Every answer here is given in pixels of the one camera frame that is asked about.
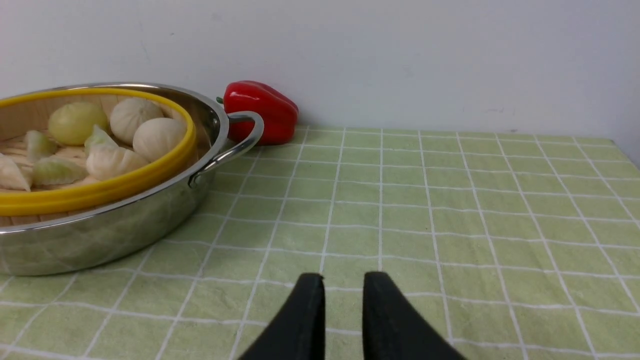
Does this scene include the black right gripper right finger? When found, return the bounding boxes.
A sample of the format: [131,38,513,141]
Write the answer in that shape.
[362,271,465,360]

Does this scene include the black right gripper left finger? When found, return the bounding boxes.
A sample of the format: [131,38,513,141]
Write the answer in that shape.
[240,273,326,360]

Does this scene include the yellow rimmed bamboo steamer basket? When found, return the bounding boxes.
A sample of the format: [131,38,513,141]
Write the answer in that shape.
[0,87,199,228]

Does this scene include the stainless steel pot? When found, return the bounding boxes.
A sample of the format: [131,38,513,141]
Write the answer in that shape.
[0,82,265,276]

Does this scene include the green checkered tablecloth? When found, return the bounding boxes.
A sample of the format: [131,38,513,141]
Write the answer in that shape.
[1,128,640,360]

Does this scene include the red bell pepper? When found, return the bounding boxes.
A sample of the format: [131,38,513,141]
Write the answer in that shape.
[215,80,299,146]

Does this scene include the white round bun front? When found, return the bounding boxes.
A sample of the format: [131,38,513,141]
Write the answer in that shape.
[132,117,187,162]

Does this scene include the white round bun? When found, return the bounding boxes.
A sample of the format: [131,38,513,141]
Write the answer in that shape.
[132,117,187,162]
[109,97,164,146]

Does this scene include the white dumpling centre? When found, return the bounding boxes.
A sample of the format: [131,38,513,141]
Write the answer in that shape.
[86,145,149,182]

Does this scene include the white dumpling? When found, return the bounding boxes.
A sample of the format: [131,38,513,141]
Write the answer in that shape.
[0,154,34,192]
[86,145,149,182]

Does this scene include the green dumpling centre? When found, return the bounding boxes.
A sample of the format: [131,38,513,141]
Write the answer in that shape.
[84,124,119,157]

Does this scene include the white round bun rear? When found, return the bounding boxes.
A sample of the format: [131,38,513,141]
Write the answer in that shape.
[109,97,164,146]

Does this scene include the green dumpling front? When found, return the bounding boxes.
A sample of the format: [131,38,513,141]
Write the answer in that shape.
[32,156,88,186]

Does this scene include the yellow-green round bun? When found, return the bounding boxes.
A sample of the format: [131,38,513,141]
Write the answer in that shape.
[47,101,109,146]

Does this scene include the small green dumpling left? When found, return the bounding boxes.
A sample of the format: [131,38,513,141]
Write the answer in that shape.
[24,130,58,163]

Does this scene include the white dumpling front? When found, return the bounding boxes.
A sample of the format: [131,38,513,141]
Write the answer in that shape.
[0,154,34,192]

